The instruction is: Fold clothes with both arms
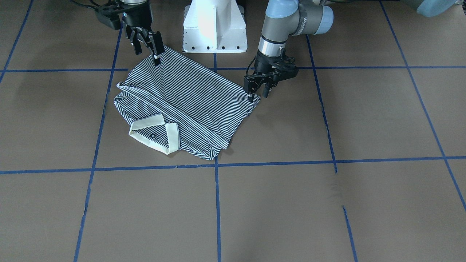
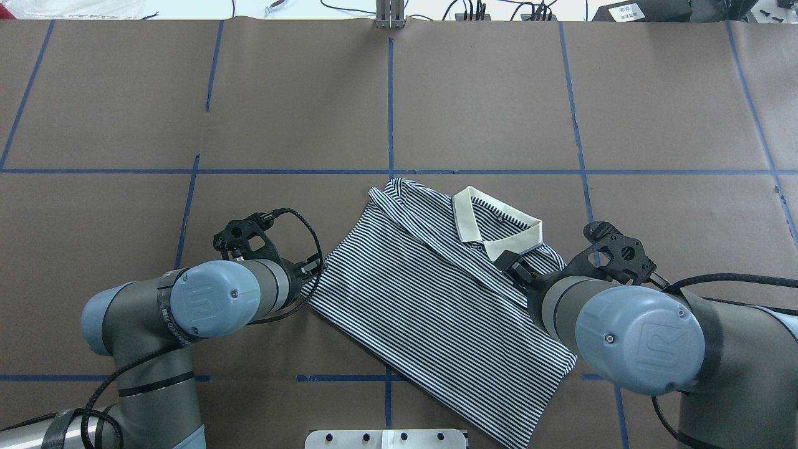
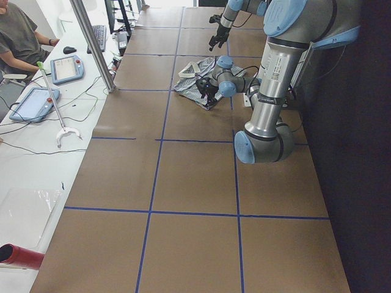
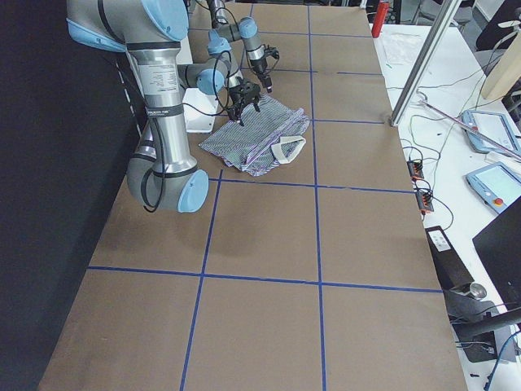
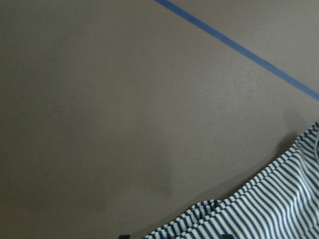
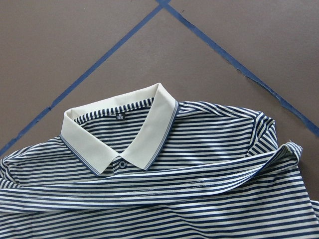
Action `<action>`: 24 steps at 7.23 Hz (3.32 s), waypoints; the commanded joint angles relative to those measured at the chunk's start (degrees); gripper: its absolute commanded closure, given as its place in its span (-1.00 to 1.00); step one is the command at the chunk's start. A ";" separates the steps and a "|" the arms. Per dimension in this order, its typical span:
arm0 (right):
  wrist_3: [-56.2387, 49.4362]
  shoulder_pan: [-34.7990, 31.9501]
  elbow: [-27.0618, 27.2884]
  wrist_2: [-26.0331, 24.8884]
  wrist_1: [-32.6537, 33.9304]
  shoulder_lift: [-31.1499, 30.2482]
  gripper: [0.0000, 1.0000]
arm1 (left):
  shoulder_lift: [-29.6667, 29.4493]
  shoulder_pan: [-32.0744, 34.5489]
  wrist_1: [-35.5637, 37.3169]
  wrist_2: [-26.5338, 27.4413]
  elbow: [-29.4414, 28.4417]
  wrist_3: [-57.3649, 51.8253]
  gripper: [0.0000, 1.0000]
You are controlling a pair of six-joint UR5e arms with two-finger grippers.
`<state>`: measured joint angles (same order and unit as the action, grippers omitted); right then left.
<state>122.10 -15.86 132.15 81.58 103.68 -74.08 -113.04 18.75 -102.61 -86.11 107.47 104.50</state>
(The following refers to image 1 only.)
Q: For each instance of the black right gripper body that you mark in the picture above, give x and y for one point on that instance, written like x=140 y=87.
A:
x=138 y=17

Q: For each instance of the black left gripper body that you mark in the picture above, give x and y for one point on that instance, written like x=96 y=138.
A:
x=264 y=63

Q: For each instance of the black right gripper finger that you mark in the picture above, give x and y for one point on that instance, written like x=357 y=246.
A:
x=157 y=46
x=134 y=38

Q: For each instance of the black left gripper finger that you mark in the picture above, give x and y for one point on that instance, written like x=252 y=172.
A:
x=268 y=85
x=251 y=85

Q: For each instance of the navy white striped polo shirt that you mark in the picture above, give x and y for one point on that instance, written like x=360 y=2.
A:
x=182 y=105

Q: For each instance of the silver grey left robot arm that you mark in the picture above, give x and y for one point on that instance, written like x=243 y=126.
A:
x=284 y=18

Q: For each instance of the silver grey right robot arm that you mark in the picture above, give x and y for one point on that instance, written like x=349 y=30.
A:
x=137 y=20

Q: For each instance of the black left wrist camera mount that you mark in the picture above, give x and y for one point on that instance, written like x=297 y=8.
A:
x=285 y=68

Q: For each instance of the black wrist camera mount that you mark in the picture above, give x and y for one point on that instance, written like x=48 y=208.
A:
x=285 y=68
x=107 y=14

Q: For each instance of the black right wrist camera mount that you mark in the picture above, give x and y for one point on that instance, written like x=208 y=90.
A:
x=107 y=14

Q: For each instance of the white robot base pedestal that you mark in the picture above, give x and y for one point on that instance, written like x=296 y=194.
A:
x=214 y=26

